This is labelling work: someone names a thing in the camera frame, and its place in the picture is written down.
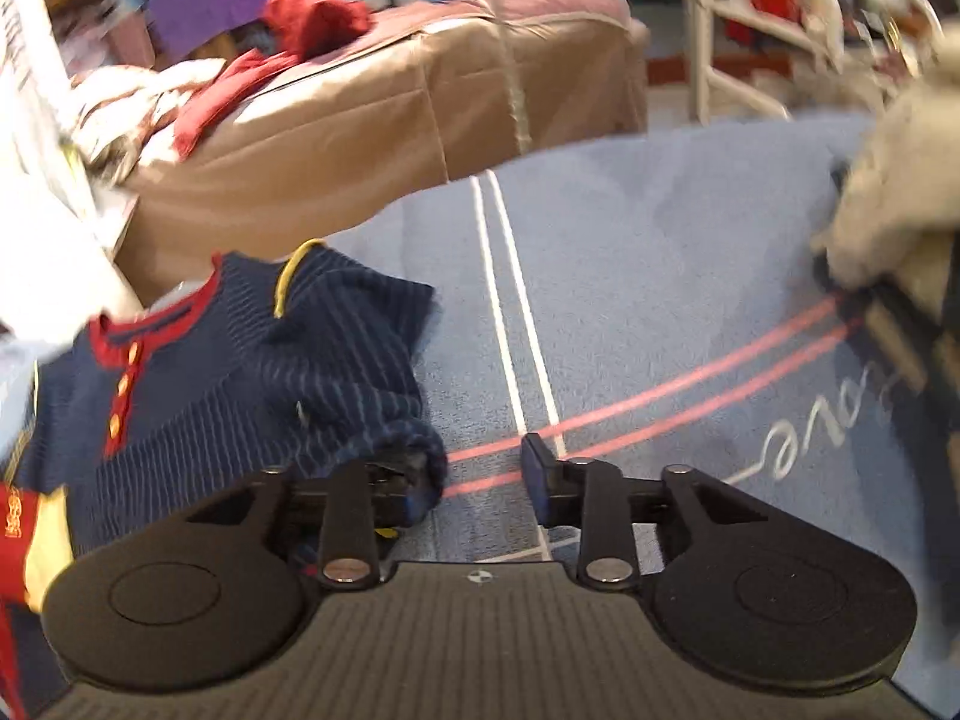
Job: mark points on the red garment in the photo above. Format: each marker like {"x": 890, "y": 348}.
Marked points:
{"x": 315, "y": 19}

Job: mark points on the beige fuzzy cloth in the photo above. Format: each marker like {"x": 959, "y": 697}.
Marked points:
{"x": 892, "y": 180}

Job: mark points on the beige quilt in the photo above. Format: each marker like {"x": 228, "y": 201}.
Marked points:
{"x": 135, "y": 105}

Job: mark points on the brown massage bed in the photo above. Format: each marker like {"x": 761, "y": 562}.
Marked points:
{"x": 375, "y": 120}

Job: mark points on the navy striped knit shirt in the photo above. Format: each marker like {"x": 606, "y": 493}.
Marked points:
{"x": 225, "y": 390}

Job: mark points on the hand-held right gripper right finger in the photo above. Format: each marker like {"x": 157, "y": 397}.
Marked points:
{"x": 536, "y": 480}

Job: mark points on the blue striped bed sheet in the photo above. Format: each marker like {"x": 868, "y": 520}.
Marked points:
{"x": 660, "y": 277}

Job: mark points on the white banner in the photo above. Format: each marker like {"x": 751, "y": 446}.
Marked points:
{"x": 26, "y": 60}

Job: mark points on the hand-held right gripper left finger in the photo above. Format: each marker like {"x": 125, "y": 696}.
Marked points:
{"x": 390, "y": 499}

